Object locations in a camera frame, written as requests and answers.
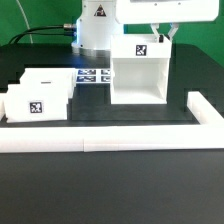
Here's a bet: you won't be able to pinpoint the white rear drawer tray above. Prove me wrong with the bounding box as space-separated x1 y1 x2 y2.
19 67 78 100

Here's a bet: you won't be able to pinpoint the marker tag sheet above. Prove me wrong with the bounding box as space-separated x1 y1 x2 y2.
76 68 110 83

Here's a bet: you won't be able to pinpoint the black cables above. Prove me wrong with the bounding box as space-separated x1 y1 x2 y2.
8 23 78 46

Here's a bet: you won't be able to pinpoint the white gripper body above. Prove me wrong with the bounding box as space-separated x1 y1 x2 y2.
115 0 220 24

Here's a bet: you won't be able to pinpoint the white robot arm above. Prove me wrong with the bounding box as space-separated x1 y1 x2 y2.
72 0 220 55

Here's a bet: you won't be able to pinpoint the white drawer cabinet box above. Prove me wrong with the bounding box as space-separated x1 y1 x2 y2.
110 34 172 104

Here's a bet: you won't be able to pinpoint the white drawer tray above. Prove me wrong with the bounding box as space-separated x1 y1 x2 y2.
4 84 68 122
19 67 78 100

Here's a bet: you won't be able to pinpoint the thin white cable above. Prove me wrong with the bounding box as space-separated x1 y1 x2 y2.
14 0 34 45

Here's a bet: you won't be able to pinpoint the white U-shaped fence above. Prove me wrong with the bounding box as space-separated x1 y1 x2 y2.
0 91 224 153

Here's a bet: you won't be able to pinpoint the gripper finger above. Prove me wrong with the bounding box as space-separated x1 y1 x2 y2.
168 23 179 41
150 23 160 42

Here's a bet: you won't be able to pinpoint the white front drawer tray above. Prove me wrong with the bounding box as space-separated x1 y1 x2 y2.
4 84 68 122

